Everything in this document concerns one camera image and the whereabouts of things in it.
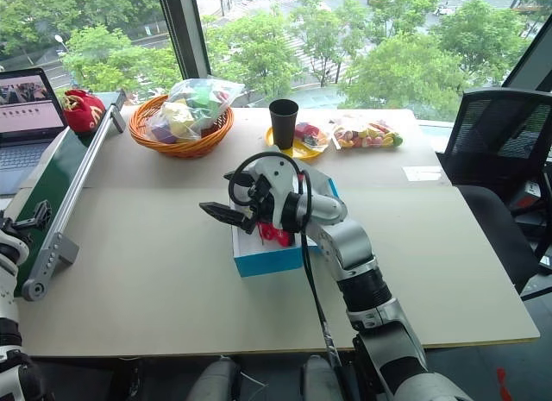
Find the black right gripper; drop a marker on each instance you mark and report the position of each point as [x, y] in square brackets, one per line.
[261, 204]

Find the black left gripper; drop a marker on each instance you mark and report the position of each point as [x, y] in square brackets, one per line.
[15, 233]

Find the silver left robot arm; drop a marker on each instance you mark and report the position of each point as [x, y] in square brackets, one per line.
[10, 362]

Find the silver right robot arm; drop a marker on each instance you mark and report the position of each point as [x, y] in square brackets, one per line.
[349, 241]

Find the blue cardboard shoebox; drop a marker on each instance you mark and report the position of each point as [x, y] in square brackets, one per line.
[267, 258]

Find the green belt aluminium conveyor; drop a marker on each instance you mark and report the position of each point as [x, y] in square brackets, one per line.
[64, 181]

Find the small red shoe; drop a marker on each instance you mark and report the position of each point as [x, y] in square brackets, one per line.
[272, 233]

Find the orange wicker basket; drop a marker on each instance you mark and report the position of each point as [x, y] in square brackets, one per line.
[185, 147]

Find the open grey laptop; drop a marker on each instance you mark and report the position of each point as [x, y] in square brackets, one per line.
[26, 129]

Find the black plastic cup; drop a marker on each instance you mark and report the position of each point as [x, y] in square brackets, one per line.
[283, 125]

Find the yellow plate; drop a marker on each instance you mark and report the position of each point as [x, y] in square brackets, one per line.
[308, 152]

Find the plastic bag of colourful blocks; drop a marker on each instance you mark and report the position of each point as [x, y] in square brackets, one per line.
[194, 108]

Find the small bag of red items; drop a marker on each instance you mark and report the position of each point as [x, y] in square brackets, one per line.
[311, 134]

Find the bag of colourful toys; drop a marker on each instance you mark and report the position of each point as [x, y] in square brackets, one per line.
[366, 135]

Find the grey rounded shape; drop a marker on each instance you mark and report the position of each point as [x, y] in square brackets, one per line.
[319, 381]
[217, 379]

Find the white paper label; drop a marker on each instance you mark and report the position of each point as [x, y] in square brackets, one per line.
[422, 173]

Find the black mesh office chair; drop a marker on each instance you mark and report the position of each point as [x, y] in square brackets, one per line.
[496, 133]

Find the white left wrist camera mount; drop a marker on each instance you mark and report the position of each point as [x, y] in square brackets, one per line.
[13, 250]

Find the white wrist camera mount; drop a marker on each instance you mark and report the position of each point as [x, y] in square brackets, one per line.
[13, 250]
[276, 170]

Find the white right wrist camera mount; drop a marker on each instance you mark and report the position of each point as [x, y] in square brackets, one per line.
[276, 170]

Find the dark window frame post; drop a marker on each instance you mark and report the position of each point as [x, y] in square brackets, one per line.
[183, 30]

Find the dark slanted window frame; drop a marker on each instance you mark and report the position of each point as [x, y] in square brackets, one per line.
[530, 60]

